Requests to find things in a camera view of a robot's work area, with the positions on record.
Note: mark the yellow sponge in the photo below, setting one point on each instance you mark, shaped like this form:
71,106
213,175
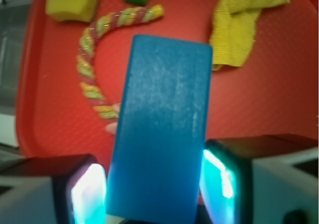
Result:
71,10

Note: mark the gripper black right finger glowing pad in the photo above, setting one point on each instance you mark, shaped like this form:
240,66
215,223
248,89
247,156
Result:
268,179

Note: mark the multicolour twisted rope toy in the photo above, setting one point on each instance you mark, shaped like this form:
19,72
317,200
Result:
88,43

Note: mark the red plastic tray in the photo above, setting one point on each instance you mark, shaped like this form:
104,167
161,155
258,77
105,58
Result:
276,91

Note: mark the pink plush bunny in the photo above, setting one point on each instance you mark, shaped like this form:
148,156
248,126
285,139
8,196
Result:
111,128

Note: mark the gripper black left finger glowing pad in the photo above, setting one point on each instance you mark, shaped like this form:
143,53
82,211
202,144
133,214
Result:
53,190

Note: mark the yellow knitted cloth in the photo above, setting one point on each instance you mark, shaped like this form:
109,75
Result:
234,29

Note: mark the blue rectangular block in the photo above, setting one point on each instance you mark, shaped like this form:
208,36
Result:
155,169

